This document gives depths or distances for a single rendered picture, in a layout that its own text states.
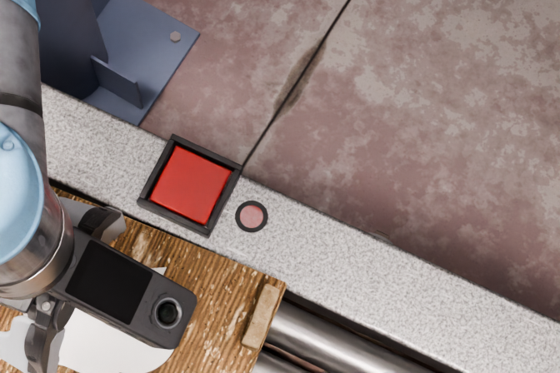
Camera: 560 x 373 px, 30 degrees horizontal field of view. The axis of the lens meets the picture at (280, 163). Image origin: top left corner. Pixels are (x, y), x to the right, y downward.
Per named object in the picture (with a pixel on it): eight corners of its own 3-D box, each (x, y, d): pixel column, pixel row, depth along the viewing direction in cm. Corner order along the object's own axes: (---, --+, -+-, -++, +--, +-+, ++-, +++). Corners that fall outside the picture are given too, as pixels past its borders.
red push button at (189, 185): (177, 148, 102) (176, 144, 100) (232, 174, 101) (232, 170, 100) (148, 202, 100) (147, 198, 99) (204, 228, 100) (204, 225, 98)
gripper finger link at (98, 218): (109, 190, 83) (66, 228, 74) (127, 197, 82) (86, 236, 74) (93, 241, 84) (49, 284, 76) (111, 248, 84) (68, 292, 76)
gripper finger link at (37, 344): (42, 340, 82) (56, 264, 76) (63, 349, 82) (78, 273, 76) (13, 383, 78) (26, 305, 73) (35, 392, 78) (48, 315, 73)
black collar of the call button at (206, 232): (172, 137, 102) (172, 132, 100) (243, 170, 101) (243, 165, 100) (137, 206, 100) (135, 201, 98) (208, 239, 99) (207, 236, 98)
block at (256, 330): (264, 286, 96) (265, 281, 93) (282, 294, 96) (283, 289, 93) (239, 346, 95) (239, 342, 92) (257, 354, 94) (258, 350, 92)
